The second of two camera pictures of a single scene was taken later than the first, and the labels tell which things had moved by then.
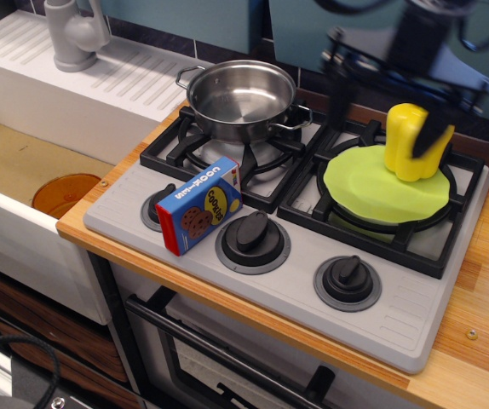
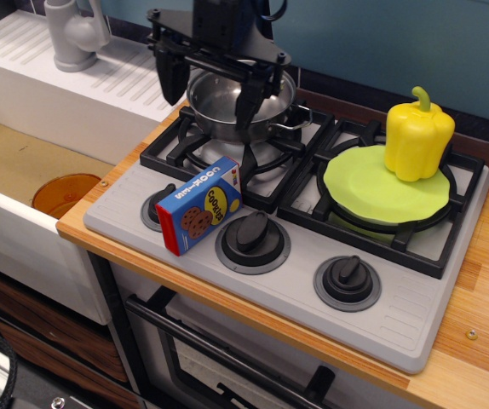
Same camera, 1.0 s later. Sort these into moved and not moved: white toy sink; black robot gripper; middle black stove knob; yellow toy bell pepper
Moved: black robot gripper
Not moved: white toy sink; middle black stove knob; yellow toy bell pepper
